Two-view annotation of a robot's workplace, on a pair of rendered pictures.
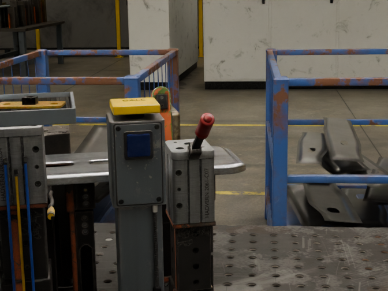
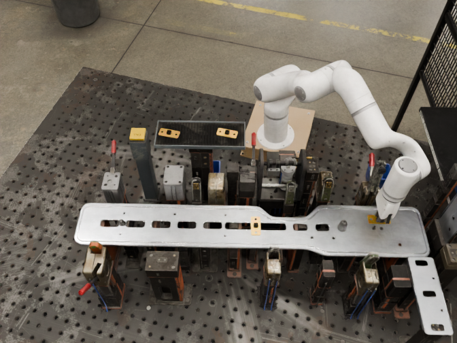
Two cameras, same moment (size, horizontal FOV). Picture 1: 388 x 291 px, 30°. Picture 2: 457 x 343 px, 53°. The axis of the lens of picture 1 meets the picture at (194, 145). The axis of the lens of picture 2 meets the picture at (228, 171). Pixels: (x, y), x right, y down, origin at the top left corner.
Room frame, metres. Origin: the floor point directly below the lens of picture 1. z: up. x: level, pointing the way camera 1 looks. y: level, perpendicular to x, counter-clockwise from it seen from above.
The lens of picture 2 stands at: (2.06, 0.68, 2.57)
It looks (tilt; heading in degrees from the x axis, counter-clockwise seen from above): 54 degrees down; 191
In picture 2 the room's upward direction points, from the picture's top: 1 degrees clockwise
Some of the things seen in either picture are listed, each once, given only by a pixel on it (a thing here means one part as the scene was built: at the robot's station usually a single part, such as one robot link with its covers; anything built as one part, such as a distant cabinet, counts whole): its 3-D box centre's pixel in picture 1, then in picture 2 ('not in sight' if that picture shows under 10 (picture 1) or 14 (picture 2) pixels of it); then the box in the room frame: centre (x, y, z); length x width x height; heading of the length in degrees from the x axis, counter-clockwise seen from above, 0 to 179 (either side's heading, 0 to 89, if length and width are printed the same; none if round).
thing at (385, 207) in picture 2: not in sight; (389, 200); (1.08, 1.08, 1.20); 0.10 x 0.07 x 0.11; 10
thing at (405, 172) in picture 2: not in sight; (402, 176); (1.08, 1.08, 1.35); 0.09 x 0.08 x 0.13; 134
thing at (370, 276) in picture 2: not in sight; (359, 290); (1.29, 1.06, 0.87); 0.12 x 0.09 x 0.35; 10
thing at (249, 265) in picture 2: not in sight; (254, 241); (1.15, 0.62, 0.84); 0.13 x 0.05 x 0.29; 10
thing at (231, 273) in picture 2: not in sight; (234, 244); (1.18, 0.54, 0.84); 0.17 x 0.06 x 0.29; 10
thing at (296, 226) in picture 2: not in sight; (296, 245); (1.13, 0.80, 0.84); 0.12 x 0.05 x 0.29; 10
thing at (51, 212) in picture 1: (51, 203); not in sight; (1.00, 0.21, 1.00); 0.12 x 0.01 x 0.01; 10
